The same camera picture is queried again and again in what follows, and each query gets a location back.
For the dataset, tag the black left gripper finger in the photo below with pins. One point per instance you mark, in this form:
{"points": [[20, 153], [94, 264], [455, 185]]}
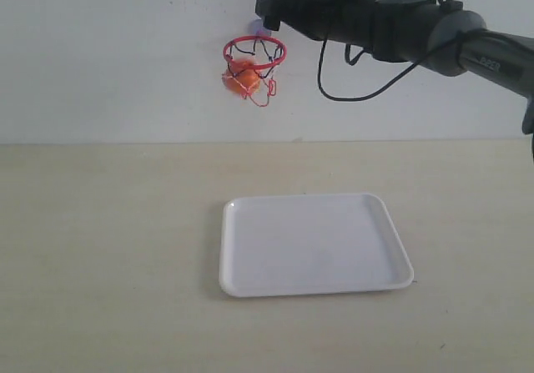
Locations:
{"points": [[265, 8]]}

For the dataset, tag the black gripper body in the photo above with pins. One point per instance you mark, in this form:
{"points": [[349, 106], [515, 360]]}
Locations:
{"points": [[342, 21]]}

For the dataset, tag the small orange basketball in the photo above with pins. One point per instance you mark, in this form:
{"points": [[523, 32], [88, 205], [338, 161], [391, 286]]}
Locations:
{"points": [[239, 78]]}

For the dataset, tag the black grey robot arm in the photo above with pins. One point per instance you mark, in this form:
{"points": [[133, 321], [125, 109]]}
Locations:
{"points": [[440, 35]]}

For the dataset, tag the red mini basketball hoop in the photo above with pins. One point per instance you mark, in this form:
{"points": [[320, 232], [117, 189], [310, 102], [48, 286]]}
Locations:
{"points": [[268, 54]]}

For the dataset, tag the clear suction cup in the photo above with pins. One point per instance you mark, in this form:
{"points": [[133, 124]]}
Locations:
{"points": [[257, 28]]}

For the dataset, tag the white plastic tray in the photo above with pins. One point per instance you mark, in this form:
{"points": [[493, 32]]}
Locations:
{"points": [[310, 244]]}

